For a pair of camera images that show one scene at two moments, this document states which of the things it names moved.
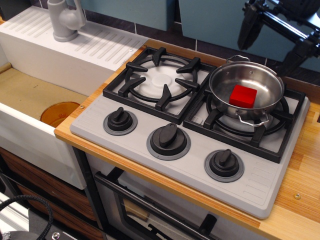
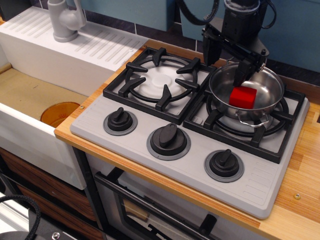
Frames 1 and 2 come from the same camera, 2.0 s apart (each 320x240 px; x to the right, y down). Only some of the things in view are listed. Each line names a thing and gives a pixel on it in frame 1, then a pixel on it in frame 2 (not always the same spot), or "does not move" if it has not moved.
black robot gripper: (290, 17) → (238, 33)
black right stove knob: (224, 166) does not move
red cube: (243, 96) does not move
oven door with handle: (134, 208) does not move
